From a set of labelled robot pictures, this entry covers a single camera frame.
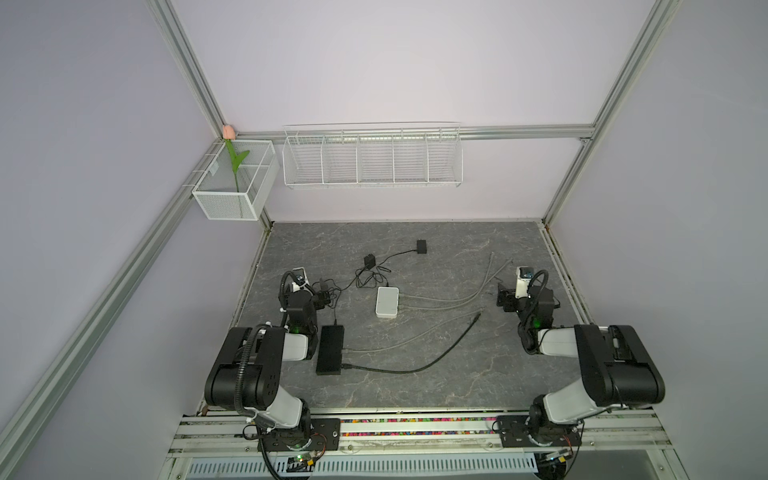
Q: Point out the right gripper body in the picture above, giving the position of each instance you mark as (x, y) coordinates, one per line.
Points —
(512, 304)

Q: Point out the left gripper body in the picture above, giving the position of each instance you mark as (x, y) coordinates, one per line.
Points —
(318, 303)

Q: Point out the black network switch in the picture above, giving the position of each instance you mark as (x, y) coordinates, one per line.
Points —
(329, 355)

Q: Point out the white router box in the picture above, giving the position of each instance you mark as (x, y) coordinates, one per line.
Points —
(387, 302)

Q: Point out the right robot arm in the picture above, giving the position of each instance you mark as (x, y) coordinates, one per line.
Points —
(615, 369)

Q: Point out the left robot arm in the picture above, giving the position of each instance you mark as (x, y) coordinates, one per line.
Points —
(246, 375)

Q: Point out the black power adapter with prongs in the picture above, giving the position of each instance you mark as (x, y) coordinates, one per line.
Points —
(369, 262)

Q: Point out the white mesh corner basket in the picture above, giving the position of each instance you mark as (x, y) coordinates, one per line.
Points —
(215, 191)

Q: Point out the artificial tulip flower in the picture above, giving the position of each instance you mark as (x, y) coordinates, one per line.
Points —
(229, 135)

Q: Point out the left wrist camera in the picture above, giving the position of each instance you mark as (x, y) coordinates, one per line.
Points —
(298, 279)

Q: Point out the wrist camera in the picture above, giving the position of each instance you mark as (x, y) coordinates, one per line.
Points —
(524, 276)
(298, 279)

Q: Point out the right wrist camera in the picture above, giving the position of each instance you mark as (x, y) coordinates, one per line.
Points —
(524, 276)

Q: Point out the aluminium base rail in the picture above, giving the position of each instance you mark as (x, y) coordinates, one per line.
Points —
(480, 431)

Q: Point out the white wire shelf basket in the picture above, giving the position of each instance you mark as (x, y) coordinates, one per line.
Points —
(373, 155)

